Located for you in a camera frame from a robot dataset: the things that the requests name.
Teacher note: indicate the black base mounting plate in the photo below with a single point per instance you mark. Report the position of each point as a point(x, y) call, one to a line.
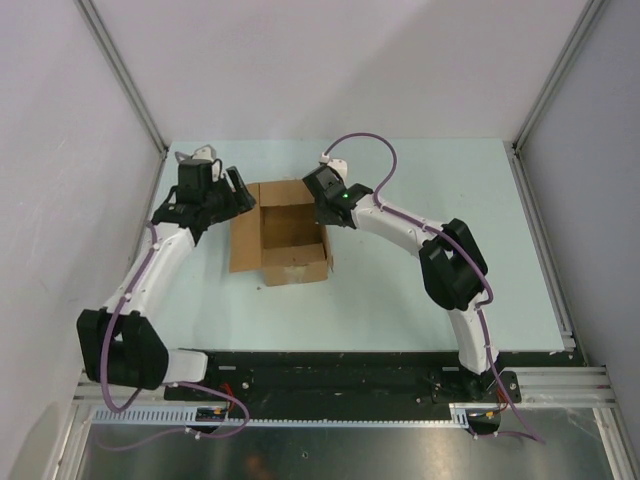
point(348, 387)

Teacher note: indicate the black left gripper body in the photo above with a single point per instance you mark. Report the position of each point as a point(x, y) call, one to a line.
point(221, 199)

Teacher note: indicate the aluminium front rail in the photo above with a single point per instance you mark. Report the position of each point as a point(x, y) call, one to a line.
point(539, 387)

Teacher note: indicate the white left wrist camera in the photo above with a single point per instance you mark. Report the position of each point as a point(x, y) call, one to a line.
point(208, 154)

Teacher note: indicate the left aluminium frame post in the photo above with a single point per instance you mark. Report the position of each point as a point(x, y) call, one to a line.
point(108, 48)

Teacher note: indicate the brown cardboard express box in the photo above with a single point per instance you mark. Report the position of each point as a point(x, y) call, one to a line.
point(280, 236)

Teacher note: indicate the right aluminium frame post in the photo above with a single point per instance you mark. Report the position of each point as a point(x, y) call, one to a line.
point(575, 43)

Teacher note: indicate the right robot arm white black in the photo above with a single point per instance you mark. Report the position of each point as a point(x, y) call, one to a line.
point(454, 271)

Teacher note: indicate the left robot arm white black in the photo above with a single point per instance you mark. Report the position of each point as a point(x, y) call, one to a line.
point(118, 341)

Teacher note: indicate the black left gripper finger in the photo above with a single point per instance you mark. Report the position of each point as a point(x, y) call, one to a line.
point(241, 193)
point(239, 205)

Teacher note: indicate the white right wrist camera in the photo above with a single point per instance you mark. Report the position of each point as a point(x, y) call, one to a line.
point(340, 166)

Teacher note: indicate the aluminium frame post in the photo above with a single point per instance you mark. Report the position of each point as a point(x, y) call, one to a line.
point(575, 43)
point(108, 48)

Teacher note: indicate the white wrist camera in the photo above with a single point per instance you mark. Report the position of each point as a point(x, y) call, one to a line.
point(208, 154)
point(340, 166)

